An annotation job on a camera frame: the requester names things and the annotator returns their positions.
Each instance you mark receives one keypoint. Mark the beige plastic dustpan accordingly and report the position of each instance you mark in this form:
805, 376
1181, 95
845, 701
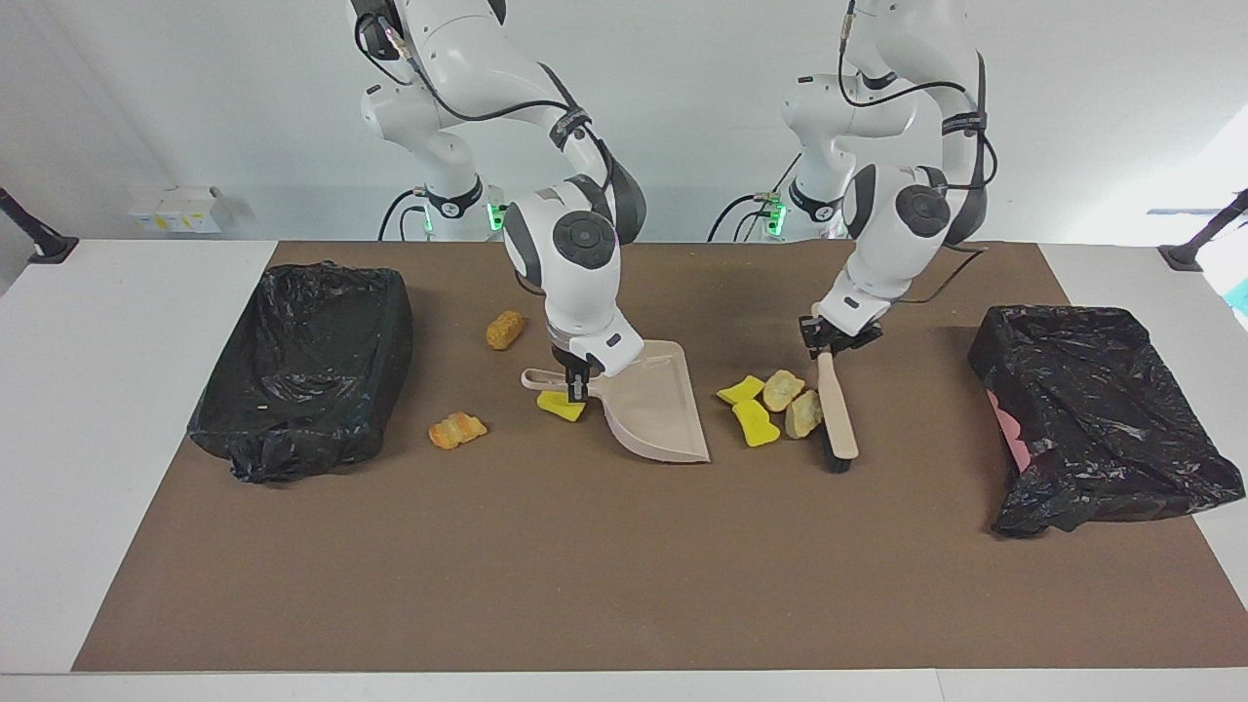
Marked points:
653, 409

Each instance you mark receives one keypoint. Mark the pink plastic bin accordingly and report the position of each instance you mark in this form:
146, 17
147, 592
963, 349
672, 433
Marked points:
1009, 434

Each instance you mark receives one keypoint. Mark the orange striped pastry piece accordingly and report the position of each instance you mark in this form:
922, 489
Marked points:
456, 430

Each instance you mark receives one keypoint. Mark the black stand foot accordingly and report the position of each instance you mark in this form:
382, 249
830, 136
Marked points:
39, 240
1197, 244

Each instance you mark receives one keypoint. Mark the chunky yellow sponge piece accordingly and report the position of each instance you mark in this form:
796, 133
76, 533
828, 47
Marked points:
756, 425

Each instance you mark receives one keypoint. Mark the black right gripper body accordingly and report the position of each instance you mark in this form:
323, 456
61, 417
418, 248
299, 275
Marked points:
568, 361

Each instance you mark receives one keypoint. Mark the small yellow sponge piece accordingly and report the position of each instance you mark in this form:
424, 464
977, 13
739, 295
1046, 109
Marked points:
741, 391

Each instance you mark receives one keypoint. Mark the brown bread roll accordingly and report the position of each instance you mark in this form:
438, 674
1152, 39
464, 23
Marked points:
505, 330

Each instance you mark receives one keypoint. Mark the yellow notched sponge piece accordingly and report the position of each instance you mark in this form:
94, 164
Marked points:
558, 409

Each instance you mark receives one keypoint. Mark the black trash bag liner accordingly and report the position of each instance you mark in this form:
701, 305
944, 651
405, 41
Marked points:
1102, 409

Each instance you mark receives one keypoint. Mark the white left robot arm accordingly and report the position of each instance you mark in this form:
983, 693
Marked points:
897, 224

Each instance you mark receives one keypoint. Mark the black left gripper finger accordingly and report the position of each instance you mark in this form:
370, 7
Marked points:
850, 348
815, 351

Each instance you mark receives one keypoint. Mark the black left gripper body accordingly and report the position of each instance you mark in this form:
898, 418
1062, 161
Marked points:
840, 335

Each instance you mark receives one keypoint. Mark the wedge beige rock piece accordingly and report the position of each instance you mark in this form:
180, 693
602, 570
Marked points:
803, 414

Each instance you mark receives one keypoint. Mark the white wall socket box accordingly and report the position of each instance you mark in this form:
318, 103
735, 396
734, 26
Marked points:
175, 211

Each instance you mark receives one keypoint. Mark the lumpy beige rock piece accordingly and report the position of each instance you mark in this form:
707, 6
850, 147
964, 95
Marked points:
782, 390

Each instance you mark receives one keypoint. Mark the beige hand brush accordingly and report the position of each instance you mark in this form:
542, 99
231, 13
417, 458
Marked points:
837, 409

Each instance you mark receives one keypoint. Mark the black bag lined bin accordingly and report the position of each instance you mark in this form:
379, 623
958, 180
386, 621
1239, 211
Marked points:
312, 370

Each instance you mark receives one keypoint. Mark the brown table mat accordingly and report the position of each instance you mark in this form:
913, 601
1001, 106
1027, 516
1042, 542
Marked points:
546, 585

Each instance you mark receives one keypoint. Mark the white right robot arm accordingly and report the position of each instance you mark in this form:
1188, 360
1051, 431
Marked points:
575, 263

